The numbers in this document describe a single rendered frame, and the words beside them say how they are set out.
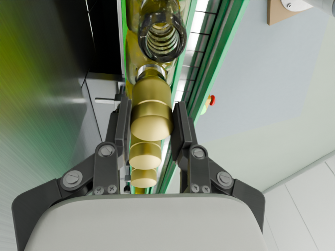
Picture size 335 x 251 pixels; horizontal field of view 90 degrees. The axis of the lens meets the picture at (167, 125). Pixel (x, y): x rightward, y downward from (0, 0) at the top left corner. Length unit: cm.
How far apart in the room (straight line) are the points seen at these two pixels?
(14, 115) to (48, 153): 7
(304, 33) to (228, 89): 35
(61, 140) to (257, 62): 81
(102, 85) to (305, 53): 85
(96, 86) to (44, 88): 25
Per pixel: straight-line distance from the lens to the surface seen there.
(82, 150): 47
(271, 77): 99
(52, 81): 26
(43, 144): 25
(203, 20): 39
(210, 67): 37
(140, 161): 17
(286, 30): 87
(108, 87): 47
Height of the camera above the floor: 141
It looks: 39 degrees down
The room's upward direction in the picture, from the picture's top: 175 degrees clockwise
